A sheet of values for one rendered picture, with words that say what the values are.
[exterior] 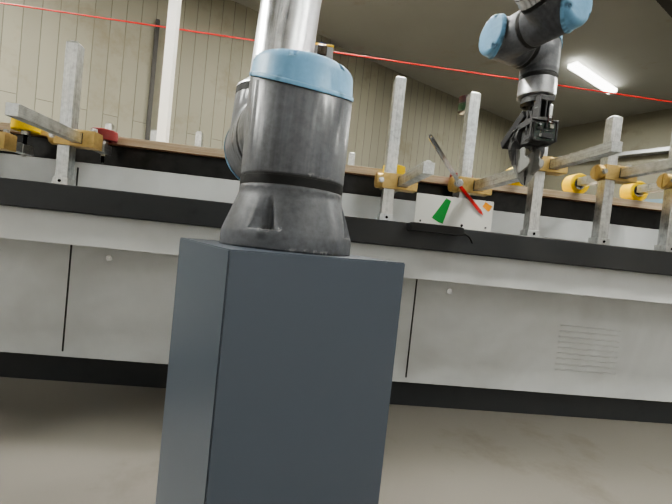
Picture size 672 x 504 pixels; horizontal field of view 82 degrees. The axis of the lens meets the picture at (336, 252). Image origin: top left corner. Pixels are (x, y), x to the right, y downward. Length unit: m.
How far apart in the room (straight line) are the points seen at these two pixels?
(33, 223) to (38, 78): 3.60
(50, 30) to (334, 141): 4.72
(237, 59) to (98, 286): 4.20
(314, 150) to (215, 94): 4.73
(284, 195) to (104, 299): 1.21
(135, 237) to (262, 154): 0.89
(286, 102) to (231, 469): 0.44
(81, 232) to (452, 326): 1.32
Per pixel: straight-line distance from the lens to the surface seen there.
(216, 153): 1.49
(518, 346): 1.74
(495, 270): 1.42
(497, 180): 1.22
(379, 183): 1.27
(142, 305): 1.59
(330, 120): 0.54
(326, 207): 0.52
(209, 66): 5.31
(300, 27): 0.79
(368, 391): 0.56
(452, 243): 1.31
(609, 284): 1.65
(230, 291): 0.43
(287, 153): 0.52
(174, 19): 2.59
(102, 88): 5.02
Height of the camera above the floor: 0.62
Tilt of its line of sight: 2 degrees down
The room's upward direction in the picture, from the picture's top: 6 degrees clockwise
